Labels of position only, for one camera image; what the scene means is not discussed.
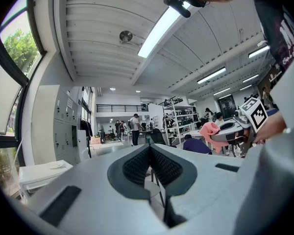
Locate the white low cabinet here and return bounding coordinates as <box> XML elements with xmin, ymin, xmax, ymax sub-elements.
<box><xmin>18</xmin><ymin>159</ymin><xmax>74</xmax><ymax>198</ymax></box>

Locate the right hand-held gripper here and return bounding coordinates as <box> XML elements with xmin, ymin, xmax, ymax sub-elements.
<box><xmin>210</xmin><ymin>98</ymin><xmax>269</xmax><ymax>143</ymax></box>

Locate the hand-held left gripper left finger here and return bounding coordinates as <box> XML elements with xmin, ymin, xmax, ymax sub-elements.
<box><xmin>26</xmin><ymin>143</ymin><xmax>168</xmax><ymax>235</ymax></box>

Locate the person's dark printed t-shirt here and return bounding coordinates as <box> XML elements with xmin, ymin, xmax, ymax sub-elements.
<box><xmin>253</xmin><ymin>0</ymin><xmax>294</xmax><ymax>72</ymax></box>

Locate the long ceiling light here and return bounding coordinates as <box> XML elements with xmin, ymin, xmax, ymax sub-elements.
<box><xmin>137</xmin><ymin>1</ymin><xmax>192</xmax><ymax>59</ymax></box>

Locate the ceiling light strip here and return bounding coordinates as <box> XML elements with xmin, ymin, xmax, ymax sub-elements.
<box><xmin>196</xmin><ymin>67</ymin><xmax>227</xmax><ymax>85</ymax></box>
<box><xmin>247</xmin><ymin>45</ymin><xmax>270</xmax><ymax>59</ymax></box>

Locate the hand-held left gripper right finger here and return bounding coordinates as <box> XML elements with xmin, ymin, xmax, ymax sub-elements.
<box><xmin>150</xmin><ymin>143</ymin><xmax>245</xmax><ymax>235</ymax></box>

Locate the person's right forearm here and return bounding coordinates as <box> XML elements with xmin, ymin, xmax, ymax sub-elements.
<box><xmin>254</xmin><ymin>111</ymin><xmax>288</xmax><ymax>144</ymax></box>

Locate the black mezzanine railing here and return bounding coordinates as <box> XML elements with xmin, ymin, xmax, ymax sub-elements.
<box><xmin>96</xmin><ymin>104</ymin><xmax>149</xmax><ymax>113</ymax></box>

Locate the black-framed window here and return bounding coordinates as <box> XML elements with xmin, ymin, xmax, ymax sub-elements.
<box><xmin>0</xmin><ymin>0</ymin><xmax>48</xmax><ymax>198</ymax></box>

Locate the pink cloth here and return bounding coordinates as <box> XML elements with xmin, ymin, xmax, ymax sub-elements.
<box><xmin>198</xmin><ymin>121</ymin><xmax>230</xmax><ymax>154</ymax></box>

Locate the black wall board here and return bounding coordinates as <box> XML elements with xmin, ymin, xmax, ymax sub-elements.
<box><xmin>217</xmin><ymin>94</ymin><xmax>237</xmax><ymax>120</ymax></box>

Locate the round metal ceiling fixture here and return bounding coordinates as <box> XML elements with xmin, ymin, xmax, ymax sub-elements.
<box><xmin>119</xmin><ymin>30</ymin><xmax>133</xmax><ymax>44</ymax></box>

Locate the rack of dark clothes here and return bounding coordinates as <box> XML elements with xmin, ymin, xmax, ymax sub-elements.
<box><xmin>79</xmin><ymin>117</ymin><xmax>94</xmax><ymax>144</ymax></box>

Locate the black head-mounted camera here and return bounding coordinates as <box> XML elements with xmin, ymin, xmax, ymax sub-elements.
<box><xmin>163</xmin><ymin>0</ymin><xmax>192</xmax><ymax>18</ymax></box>

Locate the white shelving rack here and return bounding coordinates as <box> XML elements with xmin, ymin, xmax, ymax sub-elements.
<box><xmin>162</xmin><ymin>98</ymin><xmax>199</xmax><ymax>147</ymax></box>

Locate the grey locker cabinet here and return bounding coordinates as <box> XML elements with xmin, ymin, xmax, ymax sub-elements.
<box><xmin>31</xmin><ymin>84</ymin><xmax>81</xmax><ymax>166</ymax></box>

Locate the black office chair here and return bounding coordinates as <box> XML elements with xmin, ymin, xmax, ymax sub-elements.
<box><xmin>151</xmin><ymin>128</ymin><xmax>167</xmax><ymax>146</ymax></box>

